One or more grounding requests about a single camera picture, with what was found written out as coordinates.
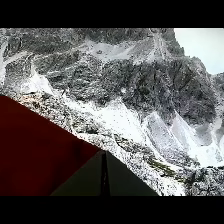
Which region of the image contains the red garment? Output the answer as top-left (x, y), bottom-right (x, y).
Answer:
top-left (0, 95), bottom-right (102, 197)

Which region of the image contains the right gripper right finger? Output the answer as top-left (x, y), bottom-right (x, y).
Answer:
top-left (105, 150), bottom-right (158, 197)

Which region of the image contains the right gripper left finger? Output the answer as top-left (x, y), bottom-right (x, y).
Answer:
top-left (50, 150), bottom-right (105, 197)

